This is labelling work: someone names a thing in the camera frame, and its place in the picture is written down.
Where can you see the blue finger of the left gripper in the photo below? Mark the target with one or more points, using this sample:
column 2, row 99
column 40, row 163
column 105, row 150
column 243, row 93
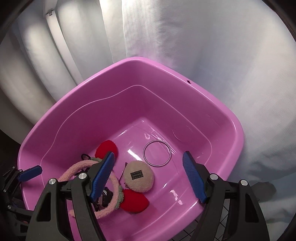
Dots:
column 30, row 173

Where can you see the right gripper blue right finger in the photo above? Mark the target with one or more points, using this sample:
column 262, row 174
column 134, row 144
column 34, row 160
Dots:
column 197, row 175

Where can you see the pink strawberry plush headband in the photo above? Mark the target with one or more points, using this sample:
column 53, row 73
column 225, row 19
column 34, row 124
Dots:
column 126, row 199

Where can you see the beige fluffy pom keychain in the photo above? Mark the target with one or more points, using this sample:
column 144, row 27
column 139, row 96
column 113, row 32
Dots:
column 138, row 176

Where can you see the pink plastic tub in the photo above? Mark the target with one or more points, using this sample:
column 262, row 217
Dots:
column 131, row 103

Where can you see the large silver bangle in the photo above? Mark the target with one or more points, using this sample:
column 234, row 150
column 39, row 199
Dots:
column 157, row 153

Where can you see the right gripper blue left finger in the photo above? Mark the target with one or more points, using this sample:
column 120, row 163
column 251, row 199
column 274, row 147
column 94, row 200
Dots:
column 99, row 174

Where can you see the black digital sports watch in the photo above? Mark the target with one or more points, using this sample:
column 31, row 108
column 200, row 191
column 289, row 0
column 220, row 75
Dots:
column 104, row 200

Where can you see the white curtain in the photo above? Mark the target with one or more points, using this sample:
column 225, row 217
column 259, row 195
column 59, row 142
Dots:
column 243, row 52

